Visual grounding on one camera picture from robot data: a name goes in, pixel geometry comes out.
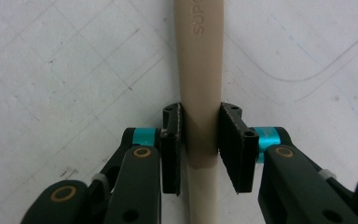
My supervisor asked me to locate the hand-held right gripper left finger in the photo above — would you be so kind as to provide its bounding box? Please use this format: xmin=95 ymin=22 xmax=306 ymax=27
xmin=124 ymin=102 xmax=184 ymax=198

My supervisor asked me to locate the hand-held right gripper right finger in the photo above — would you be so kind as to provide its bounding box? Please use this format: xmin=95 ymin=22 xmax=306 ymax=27
xmin=218 ymin=102 xmax=293 ymax=195

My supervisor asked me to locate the beige slotted turner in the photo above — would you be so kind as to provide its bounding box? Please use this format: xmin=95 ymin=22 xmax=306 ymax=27
xmin=172 ymin=0 xmax=227 ymax=224

